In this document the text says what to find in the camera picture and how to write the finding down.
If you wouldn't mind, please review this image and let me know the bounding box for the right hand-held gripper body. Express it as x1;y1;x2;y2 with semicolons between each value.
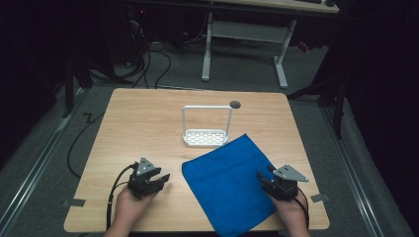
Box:
262;164;310;202

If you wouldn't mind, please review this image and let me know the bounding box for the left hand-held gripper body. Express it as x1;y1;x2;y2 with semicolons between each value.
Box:
127;157;162;200

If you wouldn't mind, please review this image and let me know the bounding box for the blue cloth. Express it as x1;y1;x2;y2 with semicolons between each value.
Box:
181;132;289;237

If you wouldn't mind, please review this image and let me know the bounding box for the person's right hand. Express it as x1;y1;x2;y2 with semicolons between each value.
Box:
269;192;310;231

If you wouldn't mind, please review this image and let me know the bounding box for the person's left hand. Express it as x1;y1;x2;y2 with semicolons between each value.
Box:
113;185;158;229

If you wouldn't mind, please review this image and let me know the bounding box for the grey tape piece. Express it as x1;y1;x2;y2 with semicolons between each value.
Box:
61;197;87;208
309;193;330;203

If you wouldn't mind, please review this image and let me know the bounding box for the black metal stand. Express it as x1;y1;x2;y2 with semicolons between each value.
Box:
60;55;95;119
286;73;348;140

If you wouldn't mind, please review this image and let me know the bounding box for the white-legged desk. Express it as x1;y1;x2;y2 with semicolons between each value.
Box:
200;0;341;91

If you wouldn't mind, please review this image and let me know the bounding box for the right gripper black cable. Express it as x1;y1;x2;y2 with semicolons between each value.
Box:
292;187;311;230

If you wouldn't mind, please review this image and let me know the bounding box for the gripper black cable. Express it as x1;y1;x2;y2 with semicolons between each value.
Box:
105;162;138;230
292;187;311;230

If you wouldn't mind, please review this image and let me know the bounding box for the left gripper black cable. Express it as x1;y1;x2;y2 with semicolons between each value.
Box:
105;162;138;230

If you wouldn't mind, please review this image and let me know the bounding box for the white rack with handle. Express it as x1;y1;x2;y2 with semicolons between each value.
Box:
181;105;234;148

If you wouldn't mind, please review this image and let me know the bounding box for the metal floor rail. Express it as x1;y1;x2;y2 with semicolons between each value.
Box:
320;105;386;237
0;87;87;233

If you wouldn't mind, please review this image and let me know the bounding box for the black floor cable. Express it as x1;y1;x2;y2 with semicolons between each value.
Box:
66;112;107;180

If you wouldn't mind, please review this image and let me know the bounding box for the bundle of black cables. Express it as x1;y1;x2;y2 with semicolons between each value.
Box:
88;6;173;90

